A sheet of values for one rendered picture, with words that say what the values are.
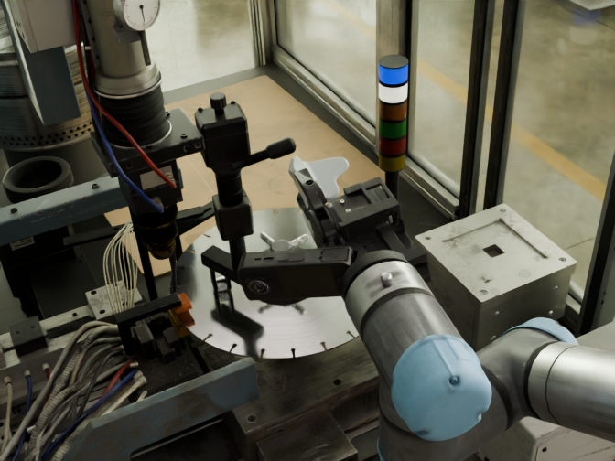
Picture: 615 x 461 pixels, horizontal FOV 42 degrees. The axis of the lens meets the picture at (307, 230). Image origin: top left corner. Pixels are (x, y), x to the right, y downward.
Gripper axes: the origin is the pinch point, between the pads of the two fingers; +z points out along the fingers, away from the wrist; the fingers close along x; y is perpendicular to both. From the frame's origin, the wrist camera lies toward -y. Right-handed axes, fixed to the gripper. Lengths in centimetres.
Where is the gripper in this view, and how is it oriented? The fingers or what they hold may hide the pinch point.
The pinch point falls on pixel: (296, 182)
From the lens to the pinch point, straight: 90.0
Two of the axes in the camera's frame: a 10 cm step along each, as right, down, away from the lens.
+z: -3.1, -5.7, 7.6
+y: 9.3, -3.5, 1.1
